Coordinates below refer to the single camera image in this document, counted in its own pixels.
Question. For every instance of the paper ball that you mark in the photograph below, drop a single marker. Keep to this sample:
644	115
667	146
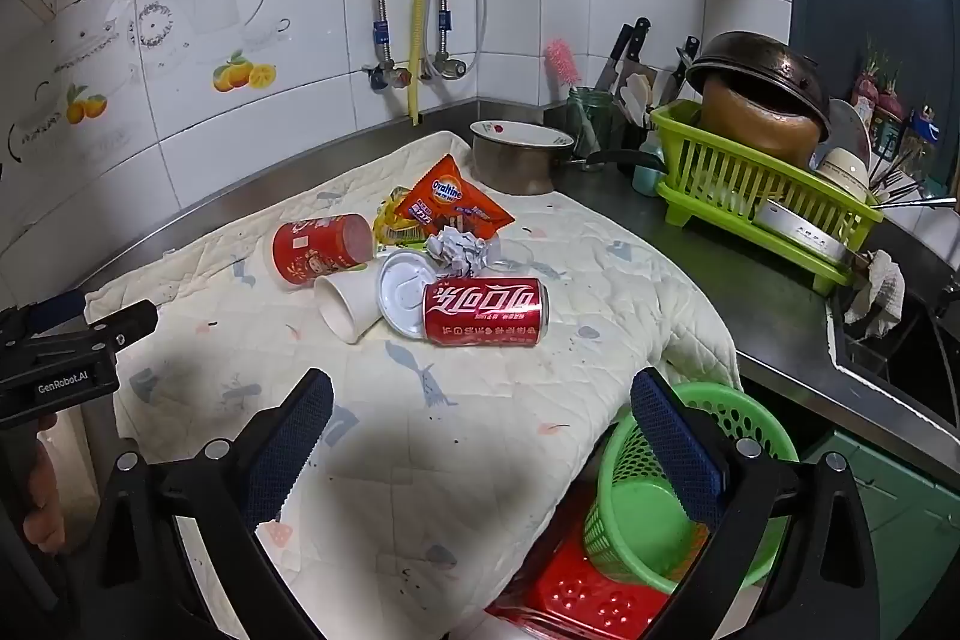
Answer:
457	250

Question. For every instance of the white paper cup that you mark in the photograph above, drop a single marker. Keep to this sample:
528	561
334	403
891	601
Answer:
345	302

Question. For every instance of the white rice paddle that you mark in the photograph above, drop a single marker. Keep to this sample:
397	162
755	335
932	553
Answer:
637	96

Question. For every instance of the quilted printed blanket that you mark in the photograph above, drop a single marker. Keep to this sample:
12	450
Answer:
450	422

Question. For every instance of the green glass jar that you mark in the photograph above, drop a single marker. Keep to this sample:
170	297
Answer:
592	115

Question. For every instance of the green plastic basket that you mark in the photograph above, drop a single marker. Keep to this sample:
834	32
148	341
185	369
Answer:
637	520

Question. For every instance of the green dish rack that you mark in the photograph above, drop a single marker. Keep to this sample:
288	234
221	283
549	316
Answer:
720	175

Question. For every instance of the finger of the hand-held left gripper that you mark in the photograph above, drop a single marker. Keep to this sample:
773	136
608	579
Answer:
127	325
60	306

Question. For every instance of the white bowl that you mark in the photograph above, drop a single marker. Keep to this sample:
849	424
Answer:
840	171

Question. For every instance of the brown clay pot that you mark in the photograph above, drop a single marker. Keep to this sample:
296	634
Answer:
750	123

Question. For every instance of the orange snack wrapper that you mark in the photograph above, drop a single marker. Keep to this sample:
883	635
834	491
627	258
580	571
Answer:
442	194

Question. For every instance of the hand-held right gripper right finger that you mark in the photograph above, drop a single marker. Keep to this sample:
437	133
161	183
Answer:
675	452

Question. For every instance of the small clear plastic bottle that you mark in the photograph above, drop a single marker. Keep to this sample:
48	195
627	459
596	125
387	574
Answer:
510	256

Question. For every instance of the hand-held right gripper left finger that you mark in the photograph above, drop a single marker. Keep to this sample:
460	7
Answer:
289	452

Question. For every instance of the pink bottle brush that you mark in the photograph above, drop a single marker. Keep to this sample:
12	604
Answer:
561	61

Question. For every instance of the metal plate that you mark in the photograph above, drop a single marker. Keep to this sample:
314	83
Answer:
851	126

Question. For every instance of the red plastic stool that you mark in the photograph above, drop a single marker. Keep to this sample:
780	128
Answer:
585	602

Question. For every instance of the metal saucepan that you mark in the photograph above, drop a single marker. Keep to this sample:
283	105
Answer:
510	168

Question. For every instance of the steel cleaver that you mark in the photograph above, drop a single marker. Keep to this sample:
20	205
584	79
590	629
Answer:
802	231

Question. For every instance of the red soda can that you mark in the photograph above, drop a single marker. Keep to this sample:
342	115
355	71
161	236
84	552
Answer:
480	310

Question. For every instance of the white dishcloth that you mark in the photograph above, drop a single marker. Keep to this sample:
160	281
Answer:
881	291

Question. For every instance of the bunch of metal cutlery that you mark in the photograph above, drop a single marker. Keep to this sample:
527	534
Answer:
900	190

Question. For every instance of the green cabinet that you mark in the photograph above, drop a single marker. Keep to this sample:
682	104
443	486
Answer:
900	535

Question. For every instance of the person's left hand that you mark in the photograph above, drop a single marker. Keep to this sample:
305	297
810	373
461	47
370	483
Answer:
41	505

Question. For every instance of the red printed paper cup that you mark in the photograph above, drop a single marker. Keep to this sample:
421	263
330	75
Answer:
315	250

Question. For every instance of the steel sink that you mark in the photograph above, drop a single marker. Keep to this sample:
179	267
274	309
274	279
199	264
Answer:
915	347

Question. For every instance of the dark metal wok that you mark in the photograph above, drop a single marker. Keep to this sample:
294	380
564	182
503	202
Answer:
750	59

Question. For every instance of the teal cup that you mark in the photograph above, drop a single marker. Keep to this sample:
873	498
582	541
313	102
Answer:
646	179

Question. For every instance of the yellow snack wrapper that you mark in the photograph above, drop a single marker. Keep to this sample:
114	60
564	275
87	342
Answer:
390	227

